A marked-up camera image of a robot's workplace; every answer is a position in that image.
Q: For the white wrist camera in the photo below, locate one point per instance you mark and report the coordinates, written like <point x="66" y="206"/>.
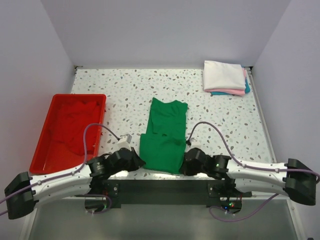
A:
<point x="193" y="144"/>
<point x="124" y="142"/>

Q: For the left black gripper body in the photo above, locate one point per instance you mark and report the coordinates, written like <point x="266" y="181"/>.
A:
<point x="127" y="167"/>

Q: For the folded pink t shirt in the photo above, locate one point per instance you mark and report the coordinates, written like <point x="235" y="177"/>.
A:
<point x="227" y="82"/>

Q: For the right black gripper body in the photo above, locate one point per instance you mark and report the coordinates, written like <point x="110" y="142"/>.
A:
<point x="197" y="170"/>

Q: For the red plastic bin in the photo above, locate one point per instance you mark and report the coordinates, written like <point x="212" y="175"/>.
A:
<point x="50" y="156"/>

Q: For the folded white t shirt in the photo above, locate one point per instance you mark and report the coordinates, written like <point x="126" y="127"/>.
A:
<point x="219" y="66"/>

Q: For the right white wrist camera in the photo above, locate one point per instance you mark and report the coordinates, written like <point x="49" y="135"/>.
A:
<point x="193" y="144"/>

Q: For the folded teal t shirt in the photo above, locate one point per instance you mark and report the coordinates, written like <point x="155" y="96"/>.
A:
<point x="247" y="85"/>

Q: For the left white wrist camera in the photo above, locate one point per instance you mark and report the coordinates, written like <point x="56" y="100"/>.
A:
<point x="124" y="142"/>

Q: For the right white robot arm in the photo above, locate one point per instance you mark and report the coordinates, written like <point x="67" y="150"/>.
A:
<point x="293" y="178"/>

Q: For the green t shirt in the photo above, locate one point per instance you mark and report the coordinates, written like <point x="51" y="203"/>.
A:
<point x="162" y="146"/>

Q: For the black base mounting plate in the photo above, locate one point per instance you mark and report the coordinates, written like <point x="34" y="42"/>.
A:
<point x="163" y="192"/>

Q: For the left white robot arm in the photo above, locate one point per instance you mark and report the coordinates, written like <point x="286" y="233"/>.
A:
<point x="25" y="192"/>

